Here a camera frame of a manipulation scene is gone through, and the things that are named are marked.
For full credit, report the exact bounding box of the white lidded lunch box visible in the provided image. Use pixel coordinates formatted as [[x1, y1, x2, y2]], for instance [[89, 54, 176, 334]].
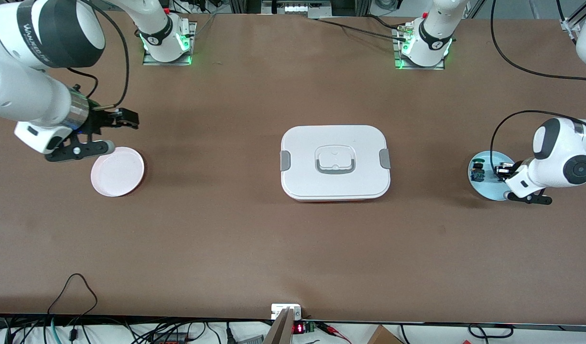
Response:
[[280, 125, 391, 202]]

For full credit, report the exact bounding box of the brown cardboard box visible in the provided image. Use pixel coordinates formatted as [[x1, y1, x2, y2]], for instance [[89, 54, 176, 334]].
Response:
[[367, 325, 404, 344]]

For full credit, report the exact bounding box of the light blue round plate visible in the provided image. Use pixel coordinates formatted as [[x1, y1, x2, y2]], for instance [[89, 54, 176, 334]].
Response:
[[467, 150, 516, 201]]

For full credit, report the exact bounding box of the pink round plate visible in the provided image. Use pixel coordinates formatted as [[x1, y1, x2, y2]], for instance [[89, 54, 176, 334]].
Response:
[[90, 147, 145, 197]]

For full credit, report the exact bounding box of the aluminium equipment rack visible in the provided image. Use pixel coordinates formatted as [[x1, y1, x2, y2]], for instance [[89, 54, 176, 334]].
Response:
[[228, 0, 370, 20]]

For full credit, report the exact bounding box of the red alligator clip lead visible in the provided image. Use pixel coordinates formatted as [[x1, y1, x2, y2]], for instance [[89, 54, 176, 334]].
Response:
[[317, 322, 353, 344]]

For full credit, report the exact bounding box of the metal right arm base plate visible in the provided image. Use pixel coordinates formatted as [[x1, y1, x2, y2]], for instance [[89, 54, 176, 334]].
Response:
[[142, 21, 197, 66]]

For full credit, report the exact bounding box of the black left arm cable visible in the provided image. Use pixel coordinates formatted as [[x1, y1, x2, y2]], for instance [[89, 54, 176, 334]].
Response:
[[489, 0, 586, 165]]

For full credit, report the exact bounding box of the thin black looped cable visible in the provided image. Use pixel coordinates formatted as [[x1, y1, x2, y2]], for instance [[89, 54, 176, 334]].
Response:
[[47, 273, 98, 330]]

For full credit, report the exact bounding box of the aluminium frame rail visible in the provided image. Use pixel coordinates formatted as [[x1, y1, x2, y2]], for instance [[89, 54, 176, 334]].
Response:
[[561, 0, 586, 43]]

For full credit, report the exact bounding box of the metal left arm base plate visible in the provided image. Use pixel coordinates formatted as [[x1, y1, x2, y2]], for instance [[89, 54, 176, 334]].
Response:
[[393, 26, 445, 71]]

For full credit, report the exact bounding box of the black coiled cable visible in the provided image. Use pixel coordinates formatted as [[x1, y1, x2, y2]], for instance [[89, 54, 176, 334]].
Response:
[[467, 324, 514, 339]]

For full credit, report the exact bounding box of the black cable to arm base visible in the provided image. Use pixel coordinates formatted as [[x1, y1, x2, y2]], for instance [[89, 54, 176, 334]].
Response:
[[315, 14, 411, 43]]

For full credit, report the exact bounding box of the aluminium camera mount profile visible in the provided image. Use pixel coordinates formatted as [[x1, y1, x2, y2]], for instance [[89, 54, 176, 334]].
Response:
[[263, 303, 303, 344]]

